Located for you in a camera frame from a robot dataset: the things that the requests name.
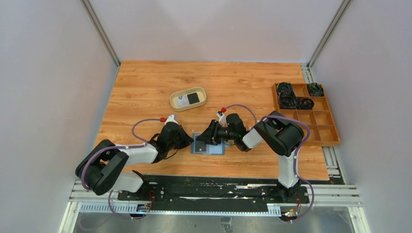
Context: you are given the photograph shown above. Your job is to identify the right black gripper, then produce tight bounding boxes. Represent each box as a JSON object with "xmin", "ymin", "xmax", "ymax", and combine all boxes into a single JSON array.
[{"xmin": 196, "ymin": 120, "xmax": 237, "ymax": 146}]

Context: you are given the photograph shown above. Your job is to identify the blue card holder wallet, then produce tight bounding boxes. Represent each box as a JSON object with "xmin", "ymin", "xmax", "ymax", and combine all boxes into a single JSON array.
[{"xmin": 190, "ymin": 133, "xmax": 225, "ymax": 155}]

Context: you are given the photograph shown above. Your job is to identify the beige oval tray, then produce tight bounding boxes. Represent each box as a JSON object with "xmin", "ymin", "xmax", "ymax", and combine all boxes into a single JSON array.
[{"xmin": 169, "ymin": 87, "xmax": 207, "ymax": 112}]

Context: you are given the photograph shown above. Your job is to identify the black card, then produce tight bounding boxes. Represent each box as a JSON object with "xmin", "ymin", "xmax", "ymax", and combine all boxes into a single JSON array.
[{"xmin": 194, "ymin": 140, "xmax": 206, "ymax": 153}]

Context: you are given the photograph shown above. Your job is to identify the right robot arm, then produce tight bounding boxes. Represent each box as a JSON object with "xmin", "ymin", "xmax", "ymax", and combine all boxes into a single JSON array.
[{"xmin": 194, "ymin": 111, "xmax": 304, "ymax": 203}]

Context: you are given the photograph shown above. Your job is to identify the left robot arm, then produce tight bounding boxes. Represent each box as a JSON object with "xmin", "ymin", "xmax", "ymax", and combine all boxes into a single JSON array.
[{"xmin": 75, "ymin": 121, "xmax": 194, "ymax": 200}]

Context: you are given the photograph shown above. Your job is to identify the white card in tray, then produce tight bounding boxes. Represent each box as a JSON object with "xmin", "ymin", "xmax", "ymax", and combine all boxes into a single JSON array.
[{"xmin": 176, "ymin": 95, "xmax": 190, "ymax": 108}]

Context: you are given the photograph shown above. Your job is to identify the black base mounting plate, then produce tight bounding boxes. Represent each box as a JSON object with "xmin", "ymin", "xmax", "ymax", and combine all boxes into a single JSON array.
[{"xmin": 115, "ymin": 175, "xmax": 311, "ymax": 212}]

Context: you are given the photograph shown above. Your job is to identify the wooden compartment organizer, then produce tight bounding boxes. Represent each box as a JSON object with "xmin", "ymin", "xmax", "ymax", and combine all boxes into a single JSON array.
[{"xmin": 273, "ymin": 82, "xmax": 341, "ymax": 147}]

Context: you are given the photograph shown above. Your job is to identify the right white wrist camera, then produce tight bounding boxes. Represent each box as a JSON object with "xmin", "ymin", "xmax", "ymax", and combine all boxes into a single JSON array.
[{"xmin": 216, "ymin": 111, "xmax": 226, "ymax": 127}]

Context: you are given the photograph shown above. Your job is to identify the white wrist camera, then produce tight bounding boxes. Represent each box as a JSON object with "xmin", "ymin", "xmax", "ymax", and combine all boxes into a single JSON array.
[
  {"xmin": 216, "ymin": 111, "xmax": 226, "ymax": 127},
  {"xmin": 164, "ymin": 114, "xmax": 179, "ymax": 125}
]

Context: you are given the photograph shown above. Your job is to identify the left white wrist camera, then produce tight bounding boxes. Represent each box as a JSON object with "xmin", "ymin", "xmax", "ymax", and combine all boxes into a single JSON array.
[{"xmin": 164, "ymin": 114, "xmax": 179, "ymax": 125}]

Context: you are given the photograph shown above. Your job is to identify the large black cable coil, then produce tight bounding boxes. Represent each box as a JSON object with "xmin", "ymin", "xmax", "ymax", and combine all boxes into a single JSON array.
[{"xmin": 278, "ymin": 91, "xmax": 299, "ymax": 110}]

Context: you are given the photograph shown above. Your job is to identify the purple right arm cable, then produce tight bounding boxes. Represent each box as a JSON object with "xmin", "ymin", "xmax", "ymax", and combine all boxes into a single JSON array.
[{"xmin": 221, "ymin": 103, "xmax": 315, "ymax": 222}]

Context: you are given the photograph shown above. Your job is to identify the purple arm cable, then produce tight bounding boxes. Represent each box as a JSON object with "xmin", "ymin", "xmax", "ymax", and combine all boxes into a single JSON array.
[
  {"xmin": 80, "ymin": 117, "xmax": 166, "ymax": 221},
  {"xmin": 221, "ymin": 103, "xmax": 315, "ymax": 222}
]

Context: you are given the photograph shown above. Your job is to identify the small black cable coil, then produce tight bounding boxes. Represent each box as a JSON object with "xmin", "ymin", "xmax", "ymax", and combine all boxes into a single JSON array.
[{"xmin": 298, "ymin": 97, "xmax": 315, "ymax": 110}]

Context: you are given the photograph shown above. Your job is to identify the green black cable coil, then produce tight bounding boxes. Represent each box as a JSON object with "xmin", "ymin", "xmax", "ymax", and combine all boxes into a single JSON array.
[{"xmin": 306, "ymin": 83, "xmax": 325, "ymax": 97}]

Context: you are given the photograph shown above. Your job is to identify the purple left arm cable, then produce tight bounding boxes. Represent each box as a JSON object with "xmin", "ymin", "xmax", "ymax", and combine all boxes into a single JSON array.
[{"xmin": 80, "ymin": 117, "xmax": 166, "ymax": 221}]

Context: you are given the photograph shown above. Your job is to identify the aluminium frame rail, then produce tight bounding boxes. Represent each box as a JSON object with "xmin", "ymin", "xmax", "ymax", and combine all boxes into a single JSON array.
[{"xmin": 59, "ymin": 176, "xmax": 370, "ymax": 233}]

